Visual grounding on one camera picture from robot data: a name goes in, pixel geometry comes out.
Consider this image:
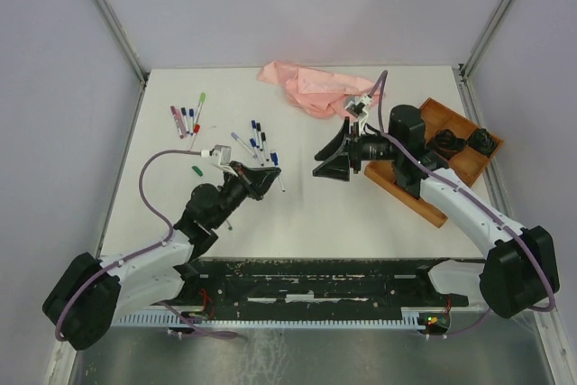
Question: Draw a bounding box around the aluminium frame post left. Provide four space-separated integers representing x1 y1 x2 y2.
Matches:
91 0 150 83

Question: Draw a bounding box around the aluminium frame post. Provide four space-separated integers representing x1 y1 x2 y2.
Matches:
91 0 150 83
460 0 516 81

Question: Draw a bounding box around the light green capped pen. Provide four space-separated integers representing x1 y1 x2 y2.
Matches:
195 92 206 124

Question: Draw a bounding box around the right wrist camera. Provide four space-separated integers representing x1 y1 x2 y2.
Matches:
343 94 372 121

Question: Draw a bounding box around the aluminium frame post right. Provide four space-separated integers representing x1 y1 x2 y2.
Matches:
460 0 516 81

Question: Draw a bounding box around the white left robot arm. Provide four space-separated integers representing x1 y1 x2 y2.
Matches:
42 161 281 351

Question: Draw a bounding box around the green pen cap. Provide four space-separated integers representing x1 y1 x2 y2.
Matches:
191 166 204 177

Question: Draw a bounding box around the black coiled cable bundle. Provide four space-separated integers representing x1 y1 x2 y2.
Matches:
427 128 466 161
466 128 502 157

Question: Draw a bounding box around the black mounting base plate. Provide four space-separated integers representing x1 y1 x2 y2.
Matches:
169 259 469 323

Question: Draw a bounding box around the wooden compartment tray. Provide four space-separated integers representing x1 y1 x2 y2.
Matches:
364 98 502 227

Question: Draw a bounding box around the pink cloth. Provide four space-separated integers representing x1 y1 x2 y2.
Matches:
257 60 384 119

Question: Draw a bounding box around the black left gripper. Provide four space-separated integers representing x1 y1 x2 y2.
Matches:
211 160 280 227

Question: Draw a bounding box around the pink capped pen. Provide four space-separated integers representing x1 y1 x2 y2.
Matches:
180 107 190 135

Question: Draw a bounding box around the red capped pen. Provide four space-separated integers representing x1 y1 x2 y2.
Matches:
188 124 200 151

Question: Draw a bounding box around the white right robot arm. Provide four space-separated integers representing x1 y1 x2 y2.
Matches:
312 105 560 318

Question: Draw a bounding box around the white cable duct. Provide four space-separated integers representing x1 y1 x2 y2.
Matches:
112 308 425 331

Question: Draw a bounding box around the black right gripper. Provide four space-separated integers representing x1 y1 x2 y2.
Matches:
312 117 401 183

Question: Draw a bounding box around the magenta capped pen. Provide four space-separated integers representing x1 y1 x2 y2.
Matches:
170 105 185 139

